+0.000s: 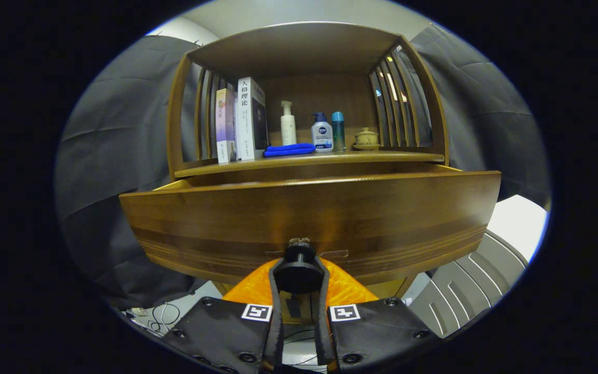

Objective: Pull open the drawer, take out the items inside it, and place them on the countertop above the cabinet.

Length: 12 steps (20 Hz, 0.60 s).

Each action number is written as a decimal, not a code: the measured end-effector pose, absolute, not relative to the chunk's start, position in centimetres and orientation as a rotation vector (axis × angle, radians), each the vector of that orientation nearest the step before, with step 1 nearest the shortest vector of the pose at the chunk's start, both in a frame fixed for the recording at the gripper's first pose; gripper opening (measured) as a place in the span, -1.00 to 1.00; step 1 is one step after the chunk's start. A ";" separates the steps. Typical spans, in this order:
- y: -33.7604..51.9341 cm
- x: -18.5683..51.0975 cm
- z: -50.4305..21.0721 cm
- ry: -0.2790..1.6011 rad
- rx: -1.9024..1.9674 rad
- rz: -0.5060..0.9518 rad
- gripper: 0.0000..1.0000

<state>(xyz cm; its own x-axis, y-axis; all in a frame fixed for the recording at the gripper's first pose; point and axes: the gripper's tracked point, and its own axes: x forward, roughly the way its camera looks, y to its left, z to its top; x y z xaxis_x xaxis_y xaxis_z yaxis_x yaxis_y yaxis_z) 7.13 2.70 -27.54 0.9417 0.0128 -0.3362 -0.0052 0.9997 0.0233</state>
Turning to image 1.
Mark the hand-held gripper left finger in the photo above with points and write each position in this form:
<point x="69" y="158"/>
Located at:
<point x="277" y="327"/>

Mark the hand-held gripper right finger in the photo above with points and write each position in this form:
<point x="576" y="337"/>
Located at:
<point x="321" y="332"/>

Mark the grey ribbed plastic seat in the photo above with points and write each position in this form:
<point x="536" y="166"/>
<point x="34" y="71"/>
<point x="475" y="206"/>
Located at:
<point x="465" y="291"/>

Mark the blue folded cloth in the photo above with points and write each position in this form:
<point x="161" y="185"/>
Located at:
<point x="288" y="150"/>

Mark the white bottle with blue cap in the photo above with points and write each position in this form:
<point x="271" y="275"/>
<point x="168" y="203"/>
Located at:
<point x="322" y="137"/>

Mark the white pump bottle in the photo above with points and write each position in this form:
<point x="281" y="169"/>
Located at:
<point x="288" y="132"/>

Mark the beige lidded teacup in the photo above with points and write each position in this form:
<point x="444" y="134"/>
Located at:
<point x="366" y="139"/>

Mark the teal bottle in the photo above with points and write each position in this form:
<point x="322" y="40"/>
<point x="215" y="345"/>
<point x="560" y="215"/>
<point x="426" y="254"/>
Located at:
<point x="338" y="132"/>

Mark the white book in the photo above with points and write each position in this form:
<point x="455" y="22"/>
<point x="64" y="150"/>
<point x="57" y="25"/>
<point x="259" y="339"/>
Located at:
<point x="244" y="124"/>

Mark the purple book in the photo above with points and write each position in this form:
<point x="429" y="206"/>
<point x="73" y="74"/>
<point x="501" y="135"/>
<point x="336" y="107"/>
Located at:
<point x="225" y="124"/>

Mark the white board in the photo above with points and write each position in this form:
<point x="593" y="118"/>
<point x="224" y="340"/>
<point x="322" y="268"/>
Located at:
<point x="517" y="223"/>

